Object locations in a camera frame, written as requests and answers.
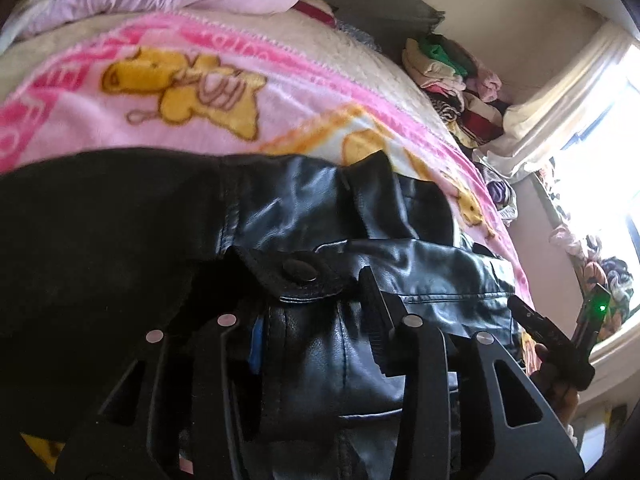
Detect pink bear printed blanket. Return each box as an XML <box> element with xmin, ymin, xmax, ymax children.
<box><xmin>0</xmin><ymin>12</ymin><xmax>538</xmax><ymax>473</ymax></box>

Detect red pillow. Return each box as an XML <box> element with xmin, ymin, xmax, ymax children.
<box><xmin>295</xmin><ymin>0</ymin><xmax>337</xmax><ymax>27</ymax></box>

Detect bright window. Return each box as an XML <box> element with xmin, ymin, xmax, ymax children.
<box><xmin>550</xmin><ymin>45</ymin><xmax>640</xmax><ymax>321</ymax></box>

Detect pile of folded clothes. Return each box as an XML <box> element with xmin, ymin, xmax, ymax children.
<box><xmin>402</xmin><ymin>34</ymin><xmax>511</xmax><ymax>148</ymax></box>

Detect black leather jacket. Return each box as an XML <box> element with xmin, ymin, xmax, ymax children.
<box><xmin>0</xmin><ymin>146</ymin><xmax>523</xmax><ymax>480</ymax></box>

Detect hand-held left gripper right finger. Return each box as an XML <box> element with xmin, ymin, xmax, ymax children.
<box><xmin>357</xmin><ymin>266</ymin><xmax>586</xmax><ymax>480</ymax></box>

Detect white curtain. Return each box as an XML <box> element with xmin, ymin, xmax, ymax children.
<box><xmin>475</xmin><ymin>20</ymin><xmax>640</xmax><ymax>181</ymax></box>

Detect colourful clutter on windowsill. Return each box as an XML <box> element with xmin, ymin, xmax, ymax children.
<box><xmin>535</xmin><ymin>160</ymin><xmax>636</xmax><ymax>346</ymax></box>

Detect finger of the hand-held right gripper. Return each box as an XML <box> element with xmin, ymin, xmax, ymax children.
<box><xmin>507</xmin><ymin>295</ymin><xmax>596</xmax><ymax>391</ymax></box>

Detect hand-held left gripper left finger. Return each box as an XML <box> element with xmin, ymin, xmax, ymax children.
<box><xmin>55</xmin><ymin>310</ymin><xmax>266</xmax><ymax>480</ymax></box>

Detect person's right hand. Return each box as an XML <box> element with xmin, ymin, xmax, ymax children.
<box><xmin>529</xmin><ymin>342</ymin><xmax>582</xmax><ymax>431</ymax></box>

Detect cream and green quilt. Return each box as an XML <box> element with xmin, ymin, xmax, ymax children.
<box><xmin>0</xmin><ymin>0</ymin><xmax>93</xmax><ymax>53</ymax></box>

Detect grey patterned cloth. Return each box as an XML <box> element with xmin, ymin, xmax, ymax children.
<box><xmin>335</xmin><ymin>20</ymin><xmax>383</xmax><ymax>55</ymax></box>

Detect purple and white crumpled clothes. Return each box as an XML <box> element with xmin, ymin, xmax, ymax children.
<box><xmin>472</xmin><ymin>157</ymin><xmax>521</xmax><ymax>223</ymax></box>

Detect cream fleece bedspread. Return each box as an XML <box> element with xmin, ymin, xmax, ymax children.
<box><xmin>0</xmin><ymin>7</ymin><xmax>481</xmax><ymax>161</ymax></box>

